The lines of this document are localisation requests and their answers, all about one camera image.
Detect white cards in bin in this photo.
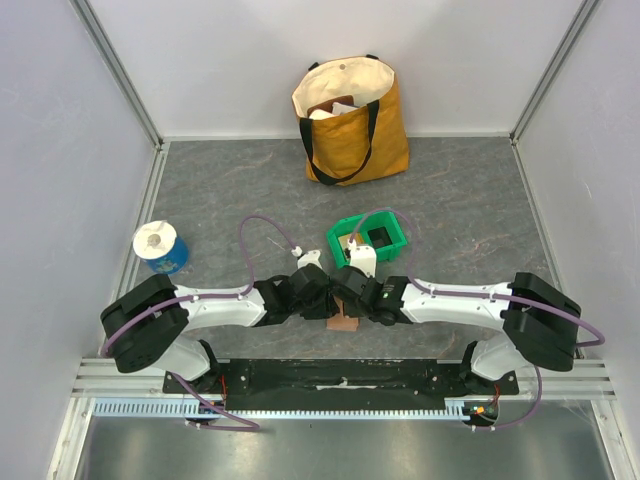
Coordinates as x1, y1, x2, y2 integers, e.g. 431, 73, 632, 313
338, 234, 351, 253

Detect grey slotted cable duct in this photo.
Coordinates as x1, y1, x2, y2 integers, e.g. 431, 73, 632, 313
93, 397, 471, 421

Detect pink leather card holder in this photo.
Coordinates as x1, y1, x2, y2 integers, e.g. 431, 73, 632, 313
326, 297, 360, 332

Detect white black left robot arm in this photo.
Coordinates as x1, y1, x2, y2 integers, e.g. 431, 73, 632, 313
100, 264, 339, 393

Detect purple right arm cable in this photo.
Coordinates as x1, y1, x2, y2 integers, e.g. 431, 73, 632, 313
347, 207, 606, 349

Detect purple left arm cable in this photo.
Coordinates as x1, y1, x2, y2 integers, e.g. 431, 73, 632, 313
102, 215, 304, 359

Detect aluminium frame post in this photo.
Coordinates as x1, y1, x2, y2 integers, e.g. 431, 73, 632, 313
69, 0, 165, 149
509, 0, 601, 141

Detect blue white tissue roll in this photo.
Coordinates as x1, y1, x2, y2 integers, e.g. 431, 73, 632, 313
132, 220, 189, 275

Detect black card in bin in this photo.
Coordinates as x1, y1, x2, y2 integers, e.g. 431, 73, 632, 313
367, 227, 393, 250

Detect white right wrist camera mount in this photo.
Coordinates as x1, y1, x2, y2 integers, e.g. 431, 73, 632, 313
348, 240, 377, 277

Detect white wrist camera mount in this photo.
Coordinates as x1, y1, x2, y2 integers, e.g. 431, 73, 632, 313
291, 246, 323, 269
348, 240, 377, 277

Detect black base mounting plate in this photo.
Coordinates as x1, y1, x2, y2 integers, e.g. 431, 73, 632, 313
190, 359, 519, 410

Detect right aluminium frame post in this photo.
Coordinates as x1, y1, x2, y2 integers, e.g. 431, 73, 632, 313
509, 0, 601, 141

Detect left aluminium frame post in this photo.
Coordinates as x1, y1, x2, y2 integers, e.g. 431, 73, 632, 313
69, 0, 165, 149

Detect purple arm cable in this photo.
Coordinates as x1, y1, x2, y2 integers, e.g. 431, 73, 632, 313
102, 215, 304, 359
347, 207, 606, 349

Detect mustard yellow tote bag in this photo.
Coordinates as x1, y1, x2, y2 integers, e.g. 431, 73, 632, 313
292, 55, 410, 186

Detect white paper in bag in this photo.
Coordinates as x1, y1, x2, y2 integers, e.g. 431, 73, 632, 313
308, 102, 357, 120

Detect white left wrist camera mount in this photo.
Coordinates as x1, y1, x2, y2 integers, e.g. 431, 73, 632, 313
291, 246, 323, 269

